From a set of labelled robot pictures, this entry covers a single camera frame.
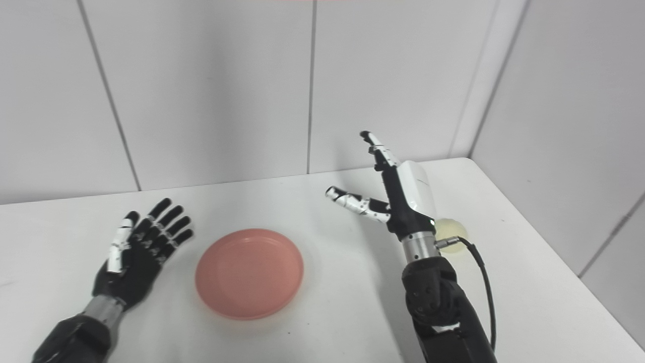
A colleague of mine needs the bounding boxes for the cream steamed bun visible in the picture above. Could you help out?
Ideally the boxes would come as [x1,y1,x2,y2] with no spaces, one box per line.
[434,218,472,255]

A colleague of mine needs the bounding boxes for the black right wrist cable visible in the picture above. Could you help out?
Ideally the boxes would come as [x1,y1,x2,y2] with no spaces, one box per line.
[434,236,497,351]

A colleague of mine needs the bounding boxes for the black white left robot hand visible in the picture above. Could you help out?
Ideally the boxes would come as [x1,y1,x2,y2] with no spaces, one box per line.
[92,198,194,311]

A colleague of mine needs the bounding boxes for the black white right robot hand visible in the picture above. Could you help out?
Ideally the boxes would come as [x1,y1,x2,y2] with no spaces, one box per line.
[325,131,438,241]

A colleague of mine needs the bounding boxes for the pink round plate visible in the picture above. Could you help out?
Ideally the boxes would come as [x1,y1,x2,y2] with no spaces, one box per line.
[195,228,304,321]

